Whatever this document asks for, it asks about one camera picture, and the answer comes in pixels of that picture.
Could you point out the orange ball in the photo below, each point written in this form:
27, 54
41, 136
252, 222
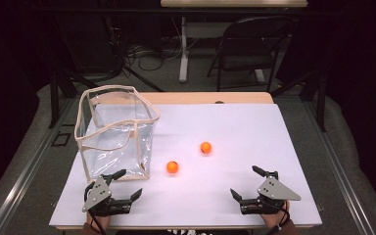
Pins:
206, 147
172, 167

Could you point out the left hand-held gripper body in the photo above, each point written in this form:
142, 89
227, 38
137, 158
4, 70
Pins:
98, 192

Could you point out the black folding chair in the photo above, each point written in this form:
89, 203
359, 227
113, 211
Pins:
251, 42

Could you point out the black metal stand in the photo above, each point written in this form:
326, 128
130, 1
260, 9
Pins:
321, 104
54, 98

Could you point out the black square floor frame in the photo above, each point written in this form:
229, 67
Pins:
53, 139

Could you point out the person's black printed shirt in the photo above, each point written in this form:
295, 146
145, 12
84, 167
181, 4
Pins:
182, 232

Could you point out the person's right hand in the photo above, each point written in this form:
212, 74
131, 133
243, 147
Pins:
274, 219

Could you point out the wooden table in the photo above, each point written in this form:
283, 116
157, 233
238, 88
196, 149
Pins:
192, 97

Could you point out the white background desk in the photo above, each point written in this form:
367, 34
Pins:
184, 49

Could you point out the white table mat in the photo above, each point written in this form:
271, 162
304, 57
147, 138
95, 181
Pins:
235, 130

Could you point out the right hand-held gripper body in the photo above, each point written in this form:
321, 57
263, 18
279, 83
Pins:
275, 191

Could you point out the aluminium floor rail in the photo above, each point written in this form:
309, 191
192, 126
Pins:
339, 176
23, 176

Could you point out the person's left hand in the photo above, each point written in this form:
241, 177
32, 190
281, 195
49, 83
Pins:
99, 221

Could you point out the clear plastic bag beige trim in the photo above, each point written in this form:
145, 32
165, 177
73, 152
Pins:
117, 143

